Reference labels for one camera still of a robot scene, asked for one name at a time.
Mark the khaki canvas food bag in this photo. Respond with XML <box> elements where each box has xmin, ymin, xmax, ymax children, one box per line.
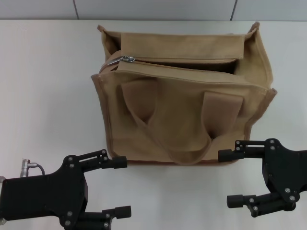
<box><xmin>90</xmin><ymin>22</ymin><xmax>278</xmax><ymax>166</ymax></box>

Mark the silver metal zipper pull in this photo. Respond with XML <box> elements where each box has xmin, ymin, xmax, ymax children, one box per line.
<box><xmin>105</xmin><ymin>55</ymin><xmax>136</xmax><ymax>67</ymax></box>

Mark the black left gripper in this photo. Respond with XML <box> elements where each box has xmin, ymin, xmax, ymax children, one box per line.
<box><xmin>0</xmin><ymin>149</ymin><xmax>132</xmax><ymax>230</ymax></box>

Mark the grey left gripper cable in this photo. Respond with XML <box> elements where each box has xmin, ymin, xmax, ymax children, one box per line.
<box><xmin>21</xmin><ymin>158</ymin><xmax>47</xmax><ymax>178</ymax></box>

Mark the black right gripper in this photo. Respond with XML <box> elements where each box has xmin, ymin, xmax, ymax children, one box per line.
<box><xmin>217</xmin><ymin>138</ymin><xmax>307</xmax><ymax>218</ymax></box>

